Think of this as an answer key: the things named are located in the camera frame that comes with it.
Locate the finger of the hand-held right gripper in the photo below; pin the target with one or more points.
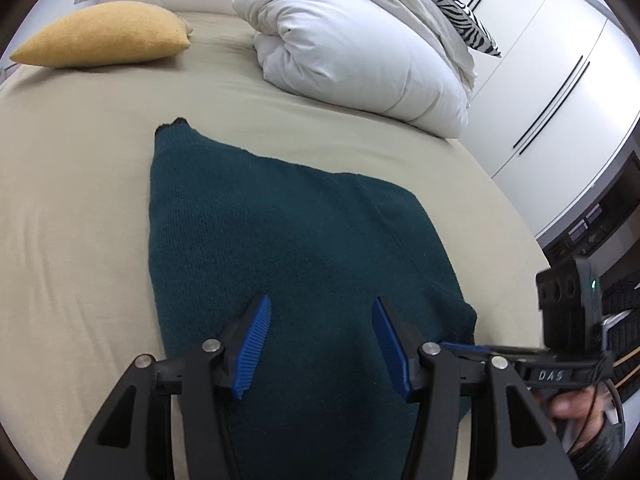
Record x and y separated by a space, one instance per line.
470 347

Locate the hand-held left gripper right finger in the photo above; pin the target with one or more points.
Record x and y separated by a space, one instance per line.
392 345

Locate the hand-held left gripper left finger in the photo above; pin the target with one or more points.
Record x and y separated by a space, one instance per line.
252 345

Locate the dark green knit sweater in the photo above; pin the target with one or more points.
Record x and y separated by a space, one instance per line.
300 235

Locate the person's right forearm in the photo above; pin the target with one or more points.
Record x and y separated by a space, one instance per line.
600 455

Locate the person's right hand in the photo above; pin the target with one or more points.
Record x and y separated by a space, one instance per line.
575 410

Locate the beige bed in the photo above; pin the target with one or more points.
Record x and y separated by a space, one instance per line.
75 185

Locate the white folded duvet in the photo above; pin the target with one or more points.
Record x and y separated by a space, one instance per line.
350 50

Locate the zebra striped pillow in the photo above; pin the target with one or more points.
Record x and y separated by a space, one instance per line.
460 15

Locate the mustard yellow pillow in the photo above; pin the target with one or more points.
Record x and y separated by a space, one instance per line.
105 35

